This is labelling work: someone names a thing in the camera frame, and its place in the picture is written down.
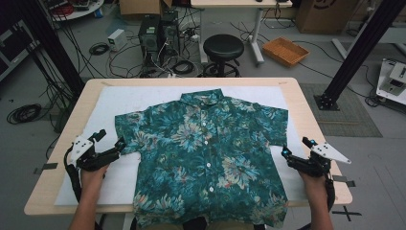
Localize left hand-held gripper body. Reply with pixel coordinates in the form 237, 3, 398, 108
68, 135, 122, 173

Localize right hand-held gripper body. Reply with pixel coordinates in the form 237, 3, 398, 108
286, 142, 352, 178

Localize teal floral shirt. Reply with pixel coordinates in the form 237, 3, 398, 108
114, 88, 290, 230

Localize person's left hand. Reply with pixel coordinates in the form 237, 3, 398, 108
79, 165, 110, 193

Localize person's right hand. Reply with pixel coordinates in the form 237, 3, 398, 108
298, 171, 329, 194

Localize black tape strip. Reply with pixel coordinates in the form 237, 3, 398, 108
331, 174, 356, 188
33, 162, 59, 175

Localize grey floor mat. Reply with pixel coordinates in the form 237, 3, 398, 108
300, 82, 383, 139

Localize white table mat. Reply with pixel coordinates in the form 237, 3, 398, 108
54, 85, 309, 206

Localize black tape cross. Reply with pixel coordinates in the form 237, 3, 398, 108
331, 205, 363, 222

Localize orange woven basket tray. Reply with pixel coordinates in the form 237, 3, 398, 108
261, 36, 310, 68

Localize black metal stand beam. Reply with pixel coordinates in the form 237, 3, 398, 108
314, 0, 406, 111
12, 0, 86, 97

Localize white power supply box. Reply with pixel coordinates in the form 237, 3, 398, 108
107, 28, 128, 52

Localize white device on board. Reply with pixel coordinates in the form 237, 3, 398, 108
375, 58, 406, 106

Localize black computer tower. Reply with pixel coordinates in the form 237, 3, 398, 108
138, 14, 162, 67
159, 10, 181, 58

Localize grey equipment rack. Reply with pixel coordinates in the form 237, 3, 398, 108
0, 18, 41, 82

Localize black round stool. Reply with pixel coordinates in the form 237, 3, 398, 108
197, 34, 245, 79

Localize round white table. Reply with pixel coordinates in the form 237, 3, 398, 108
47, 0, 105, 22

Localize large cardboard box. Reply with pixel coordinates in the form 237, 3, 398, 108
295, 0, 360, 35

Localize small cardboard box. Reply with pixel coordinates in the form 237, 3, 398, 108
119, 0, 173, 17

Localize white desk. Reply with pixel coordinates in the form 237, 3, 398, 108
191, 0, 293, 67

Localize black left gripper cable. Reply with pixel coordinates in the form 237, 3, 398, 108
63, 145, 82, 204

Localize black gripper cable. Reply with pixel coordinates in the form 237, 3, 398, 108
325, 176, 337, 213
63, 145, 82, 204

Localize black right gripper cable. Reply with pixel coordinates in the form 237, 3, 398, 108
325, 176, 337, 213

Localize large coiled black cable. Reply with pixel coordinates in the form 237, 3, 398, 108
6, 103, 43, 126

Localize small coiled black cable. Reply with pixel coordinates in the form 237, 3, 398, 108
88, 42, 110, 57

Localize white metal frame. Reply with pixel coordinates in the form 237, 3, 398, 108
330, 25, 406, 61

